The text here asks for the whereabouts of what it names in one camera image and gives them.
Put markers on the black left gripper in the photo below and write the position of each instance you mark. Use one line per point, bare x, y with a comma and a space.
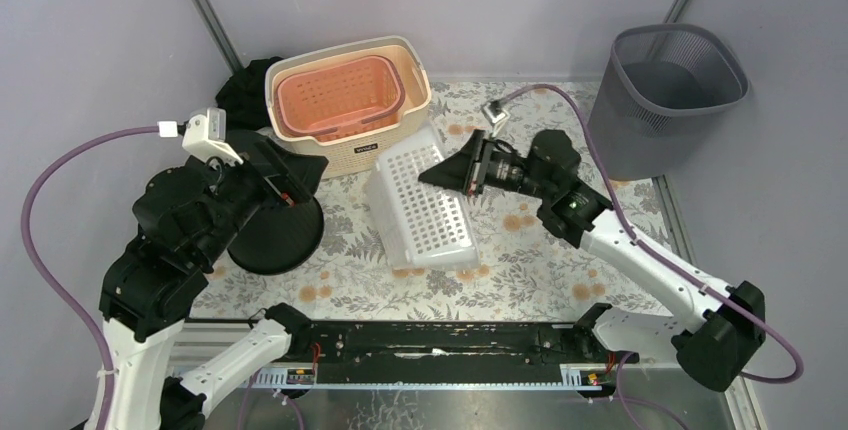
269, 171

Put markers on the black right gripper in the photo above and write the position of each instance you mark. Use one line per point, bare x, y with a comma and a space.
467, 169

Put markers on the large black round bin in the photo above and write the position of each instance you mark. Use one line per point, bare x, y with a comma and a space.
276, 240

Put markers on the white perforated plastic basket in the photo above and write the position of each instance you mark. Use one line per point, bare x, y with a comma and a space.
419, 225

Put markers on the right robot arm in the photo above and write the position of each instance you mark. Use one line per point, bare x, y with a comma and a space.
719, 336

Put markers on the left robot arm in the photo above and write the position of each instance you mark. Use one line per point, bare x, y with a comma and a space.
187, 218

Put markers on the pink plastic basket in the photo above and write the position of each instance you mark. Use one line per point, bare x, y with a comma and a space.
335, 101

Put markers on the cream plastic storage basket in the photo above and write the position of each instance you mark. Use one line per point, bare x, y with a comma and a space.
356, 153

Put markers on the black cloth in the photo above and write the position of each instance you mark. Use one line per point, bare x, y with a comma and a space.
243, 96

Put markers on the grey mesh waste bin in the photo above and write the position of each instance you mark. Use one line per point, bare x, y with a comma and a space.
664, 89

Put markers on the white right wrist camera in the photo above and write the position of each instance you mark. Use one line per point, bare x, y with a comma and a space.
496, 114

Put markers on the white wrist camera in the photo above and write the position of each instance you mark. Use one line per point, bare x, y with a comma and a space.
204, 137
496, 114

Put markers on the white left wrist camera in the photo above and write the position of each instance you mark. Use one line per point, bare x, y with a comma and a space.
204, 137

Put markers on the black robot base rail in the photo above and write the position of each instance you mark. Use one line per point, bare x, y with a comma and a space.
447, 354

